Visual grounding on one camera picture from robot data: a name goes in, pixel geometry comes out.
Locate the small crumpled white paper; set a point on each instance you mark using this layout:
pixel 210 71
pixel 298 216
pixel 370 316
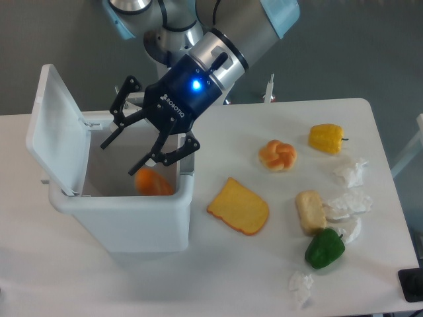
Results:
pixel 300 287

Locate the crumpled white paper upper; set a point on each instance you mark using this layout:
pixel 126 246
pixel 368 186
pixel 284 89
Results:
pixel 351 173

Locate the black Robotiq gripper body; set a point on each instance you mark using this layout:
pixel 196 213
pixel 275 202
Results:
pixel 178 98

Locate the pale rectangular bread block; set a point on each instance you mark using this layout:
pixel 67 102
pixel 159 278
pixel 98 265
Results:
pixel 311 213

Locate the black device at edge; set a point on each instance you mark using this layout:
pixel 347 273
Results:
pixel 411 284

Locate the orange toast slice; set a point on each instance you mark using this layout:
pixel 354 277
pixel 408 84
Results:
pixel 239 208

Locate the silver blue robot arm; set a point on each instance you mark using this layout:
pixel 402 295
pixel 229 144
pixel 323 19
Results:
pixel 171 28

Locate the crumpled white paper middle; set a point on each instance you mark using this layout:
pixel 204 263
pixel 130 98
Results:
pixel 349 203

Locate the round knotted bread roll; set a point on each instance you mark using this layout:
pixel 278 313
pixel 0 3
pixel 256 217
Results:
pixel 277 156

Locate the white trash can lid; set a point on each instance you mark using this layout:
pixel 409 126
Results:
pixel 59 136

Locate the white trash can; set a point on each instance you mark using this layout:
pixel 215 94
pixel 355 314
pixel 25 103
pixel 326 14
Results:
pixel 111 209

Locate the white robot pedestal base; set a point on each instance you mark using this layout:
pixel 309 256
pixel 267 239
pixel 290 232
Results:
pixel 269 89

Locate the long orange bread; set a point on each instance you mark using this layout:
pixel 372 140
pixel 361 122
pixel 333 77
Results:
pixel 151 183

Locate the crumpled white paper lower right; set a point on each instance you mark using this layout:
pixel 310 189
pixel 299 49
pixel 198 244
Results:
pixel 349 230

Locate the green bell pepper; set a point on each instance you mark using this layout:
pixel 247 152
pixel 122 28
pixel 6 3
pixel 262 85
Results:
pixel 325 248

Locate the yellow bell pepper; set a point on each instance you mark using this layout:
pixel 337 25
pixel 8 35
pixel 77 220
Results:
pixel 327 138

